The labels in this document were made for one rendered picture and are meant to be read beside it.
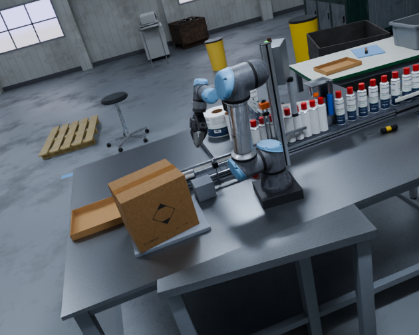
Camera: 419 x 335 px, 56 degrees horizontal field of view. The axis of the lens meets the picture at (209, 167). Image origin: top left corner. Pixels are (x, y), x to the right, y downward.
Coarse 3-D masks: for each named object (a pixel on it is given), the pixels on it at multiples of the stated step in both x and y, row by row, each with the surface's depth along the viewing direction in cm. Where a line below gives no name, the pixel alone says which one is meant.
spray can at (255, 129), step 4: (252, 120) 216; (252, 124) 215; (256, 124) 216; (252, 128) 216; (256, 128) 216; (252, 132) 217; (256, 132) 217; (252, 136) 219; (256, 136) 218; (260, 136) 219; (256, 140) 219; (260, 140) 220
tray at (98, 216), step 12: (96, 204) 223; (108, 204) 224; (72, 216) 217; (84, 216) 219; (96, 216) 216; (108, 216) 212; (120, 216) 209; (72, 228) 208; (84, 228) 207; (96, 228) 201; (108, 228) 202; (72, 240) 200
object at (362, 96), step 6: (360, 84) 224; (360, 90) 226; (360, 96) 227; (366, 96) 228; (360, 102) 229; (366, 102) 229; (360, 108) 230; (366, 108) 230; (360, 114) 232; (366, 114) 232
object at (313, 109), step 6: (312, 102) 220; (312, 108) 221; (312, 114) 222; (318, 114) 223; (312, 120) 224; (318, 120) 224; (312, 126) 226; (318, 126) 226; (312, 132) 229; (318, 132) 227
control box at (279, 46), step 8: (272, 40) 199; (280, 40) 195; (272, 48) 185; (280, 48) 185; (280, 56) 186; (280, 64) 188; (288, 64) 201; (280, 72) 190; (288, 72) 200; (280, 80) 192
